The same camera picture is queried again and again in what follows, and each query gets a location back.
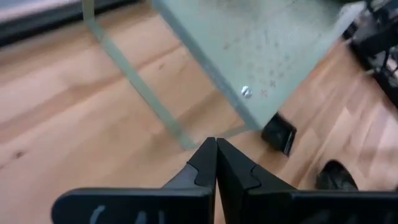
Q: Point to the black wavy-edged plate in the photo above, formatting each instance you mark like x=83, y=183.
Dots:
x=335, y=177

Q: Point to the small square black plate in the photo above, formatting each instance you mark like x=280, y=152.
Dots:
x=276, y=133

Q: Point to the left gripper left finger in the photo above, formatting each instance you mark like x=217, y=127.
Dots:
x=140, y=205

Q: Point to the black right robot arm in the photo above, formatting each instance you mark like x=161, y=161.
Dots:
x=382, y=15

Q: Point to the small white table rack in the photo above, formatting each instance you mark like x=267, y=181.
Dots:
x=264, y=46

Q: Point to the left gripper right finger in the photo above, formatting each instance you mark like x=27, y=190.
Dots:
x=280, y=208

